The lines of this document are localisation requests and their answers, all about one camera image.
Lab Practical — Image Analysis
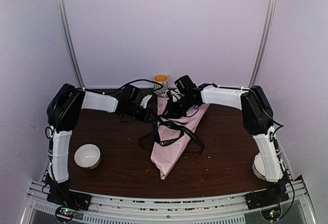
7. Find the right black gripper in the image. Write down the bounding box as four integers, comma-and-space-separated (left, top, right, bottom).
163, 95, 197, 118

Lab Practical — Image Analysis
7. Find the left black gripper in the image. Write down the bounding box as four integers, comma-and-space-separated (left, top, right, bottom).
127, 102, 160, 123

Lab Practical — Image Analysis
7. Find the purple pink wrapping paper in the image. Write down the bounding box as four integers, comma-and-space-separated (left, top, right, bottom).
151, 104, 209, 180

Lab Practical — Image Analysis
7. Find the black lettered ribbon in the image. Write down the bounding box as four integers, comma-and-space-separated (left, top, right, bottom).
138, 119, 204, 155

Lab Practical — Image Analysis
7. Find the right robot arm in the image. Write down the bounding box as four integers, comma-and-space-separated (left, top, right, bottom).
162, 75, 290, 210

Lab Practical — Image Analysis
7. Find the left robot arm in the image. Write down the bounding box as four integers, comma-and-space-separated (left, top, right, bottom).
45, 84, 156, 210

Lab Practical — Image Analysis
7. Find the patterned mug orange inside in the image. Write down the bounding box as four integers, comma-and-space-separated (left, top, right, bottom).
153, 74, 169, 97

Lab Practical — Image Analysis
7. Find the white round bowl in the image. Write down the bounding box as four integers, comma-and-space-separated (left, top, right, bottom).
74, 144, 101, 170

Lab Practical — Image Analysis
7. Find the white scalloped bowl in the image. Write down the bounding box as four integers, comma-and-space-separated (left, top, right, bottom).
252, 154, 265, 180

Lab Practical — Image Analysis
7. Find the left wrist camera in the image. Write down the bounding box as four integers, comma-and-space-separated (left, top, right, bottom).
140, 94, 154, 109

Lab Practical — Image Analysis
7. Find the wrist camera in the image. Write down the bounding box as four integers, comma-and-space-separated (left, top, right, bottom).
140, 94, 154, 109
168, 89, 184, 102

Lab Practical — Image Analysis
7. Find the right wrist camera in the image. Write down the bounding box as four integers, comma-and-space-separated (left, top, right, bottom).
168, 89, 184, 102

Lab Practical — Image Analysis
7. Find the front aluminium rail base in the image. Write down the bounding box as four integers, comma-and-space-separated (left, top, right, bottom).
18, 180, 318, 223

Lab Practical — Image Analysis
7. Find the left aluminium frame post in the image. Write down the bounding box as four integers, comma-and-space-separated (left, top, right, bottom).
57, 0, 85, 88

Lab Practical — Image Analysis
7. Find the aluminium frame post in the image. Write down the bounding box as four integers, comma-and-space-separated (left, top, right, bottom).
57, 0, 85, 88
249, 0, 277, 87

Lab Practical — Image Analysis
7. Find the right aluminium frame post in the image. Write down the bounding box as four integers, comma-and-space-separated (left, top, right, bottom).
249, 0, 277, 87

